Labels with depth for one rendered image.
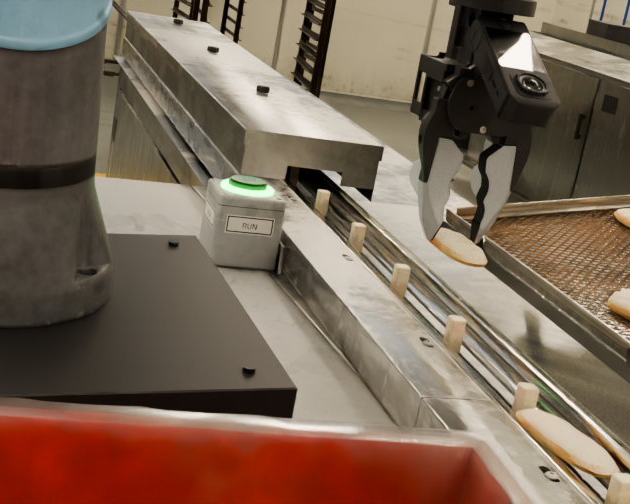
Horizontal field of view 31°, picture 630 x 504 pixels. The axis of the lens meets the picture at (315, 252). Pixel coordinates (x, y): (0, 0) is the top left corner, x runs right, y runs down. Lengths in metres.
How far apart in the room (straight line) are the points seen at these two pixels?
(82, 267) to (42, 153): 0.09
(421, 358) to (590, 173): 3.95
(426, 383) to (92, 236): 0.27
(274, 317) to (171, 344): 0.33
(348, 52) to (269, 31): 0.60
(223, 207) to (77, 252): 0.42
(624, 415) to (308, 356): 0.27
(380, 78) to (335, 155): 7.02
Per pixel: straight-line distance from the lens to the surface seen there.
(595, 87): 4.89
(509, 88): 0.90
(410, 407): 0.84
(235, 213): 1.16
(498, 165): 1.00
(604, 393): 1.05
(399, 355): 0.89
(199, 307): 0.79
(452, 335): 0.99
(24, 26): 0.70
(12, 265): 0.73
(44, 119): 0.72
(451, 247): 0.98
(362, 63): 8.38
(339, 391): 0.91
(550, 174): 5.11
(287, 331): 1.02
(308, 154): 1.42
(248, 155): 1.40
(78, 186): 0.75
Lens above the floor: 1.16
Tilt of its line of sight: 16 degrees down
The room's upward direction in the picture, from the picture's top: 10 degrees clockwise
